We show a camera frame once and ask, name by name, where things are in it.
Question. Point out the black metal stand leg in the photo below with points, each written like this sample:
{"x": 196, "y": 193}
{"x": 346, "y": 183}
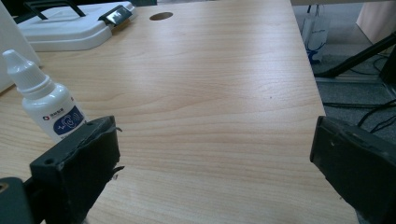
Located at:
{"x": 355, "y": 59}

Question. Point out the light wooden cabinet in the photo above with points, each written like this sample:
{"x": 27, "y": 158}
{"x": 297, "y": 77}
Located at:
{"x": 376, "y": 17}

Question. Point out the white paper bag blue print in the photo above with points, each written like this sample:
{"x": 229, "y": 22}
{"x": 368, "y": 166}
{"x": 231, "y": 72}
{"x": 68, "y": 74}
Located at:
{"x": 315, "y": 32}

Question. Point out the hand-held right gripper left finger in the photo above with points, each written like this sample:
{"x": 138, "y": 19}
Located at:
{"x": 74, "y": 168}

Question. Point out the white dropper bottle blue label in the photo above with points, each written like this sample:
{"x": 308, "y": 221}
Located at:
{"x": 43, "y": 102}

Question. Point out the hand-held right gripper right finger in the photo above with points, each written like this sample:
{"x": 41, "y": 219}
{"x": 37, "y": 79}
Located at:
{"x": 358, "y": 165}

